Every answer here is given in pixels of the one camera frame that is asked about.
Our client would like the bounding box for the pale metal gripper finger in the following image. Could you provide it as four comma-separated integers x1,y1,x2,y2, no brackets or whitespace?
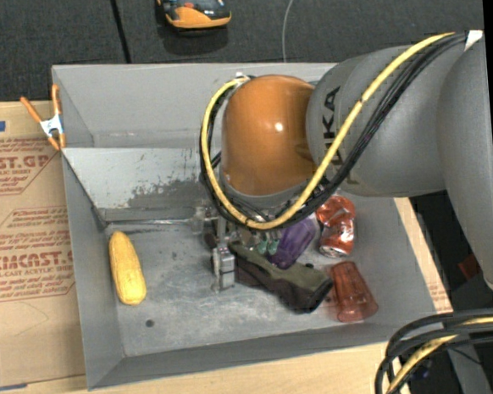
216,246,238,290
208,252,224,293

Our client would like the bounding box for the grey metal bin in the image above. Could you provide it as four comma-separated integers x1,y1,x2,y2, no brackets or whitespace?
50,36,446,392

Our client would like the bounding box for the purple toy eggplant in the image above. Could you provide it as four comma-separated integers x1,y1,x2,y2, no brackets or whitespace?
264,214,324,272

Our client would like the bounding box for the yellow corn cob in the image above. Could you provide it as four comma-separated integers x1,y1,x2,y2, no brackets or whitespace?
107,228,149,308

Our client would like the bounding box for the crushed red drink can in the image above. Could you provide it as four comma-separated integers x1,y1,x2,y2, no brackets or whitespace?
313,192,361,260

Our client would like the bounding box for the clear red plastic cup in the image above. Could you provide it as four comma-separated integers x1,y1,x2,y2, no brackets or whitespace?
327,258,380,325

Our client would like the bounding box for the brown cardboard board red print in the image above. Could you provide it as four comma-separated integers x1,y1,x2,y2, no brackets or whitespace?
0,65,458,393

